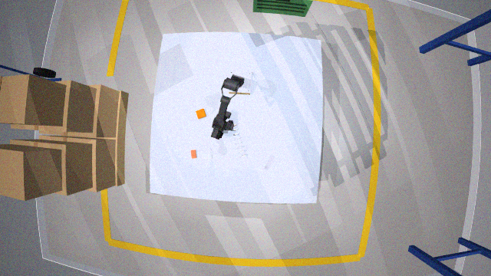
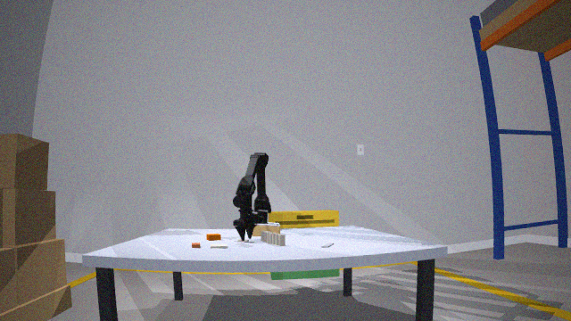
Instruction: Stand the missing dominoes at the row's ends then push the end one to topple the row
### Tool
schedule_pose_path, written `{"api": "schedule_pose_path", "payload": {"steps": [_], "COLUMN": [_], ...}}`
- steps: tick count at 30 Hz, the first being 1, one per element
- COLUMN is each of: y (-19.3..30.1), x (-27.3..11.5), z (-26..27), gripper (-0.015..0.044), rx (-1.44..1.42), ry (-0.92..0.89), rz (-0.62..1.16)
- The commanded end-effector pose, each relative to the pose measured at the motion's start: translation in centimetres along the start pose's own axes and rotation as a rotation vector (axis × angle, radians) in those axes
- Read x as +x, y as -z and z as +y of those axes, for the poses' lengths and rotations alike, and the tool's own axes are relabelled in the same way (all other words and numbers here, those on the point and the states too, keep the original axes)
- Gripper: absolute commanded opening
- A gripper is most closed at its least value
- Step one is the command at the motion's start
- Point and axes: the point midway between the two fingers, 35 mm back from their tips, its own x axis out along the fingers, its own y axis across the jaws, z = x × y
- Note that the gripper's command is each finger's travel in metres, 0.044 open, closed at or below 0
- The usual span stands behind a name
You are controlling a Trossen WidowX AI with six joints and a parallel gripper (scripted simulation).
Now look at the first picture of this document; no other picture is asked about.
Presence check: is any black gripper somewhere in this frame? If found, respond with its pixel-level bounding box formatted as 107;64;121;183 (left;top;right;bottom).
220;111;231;139

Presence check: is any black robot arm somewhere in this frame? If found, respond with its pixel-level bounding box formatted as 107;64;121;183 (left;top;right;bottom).
211;74;245;140

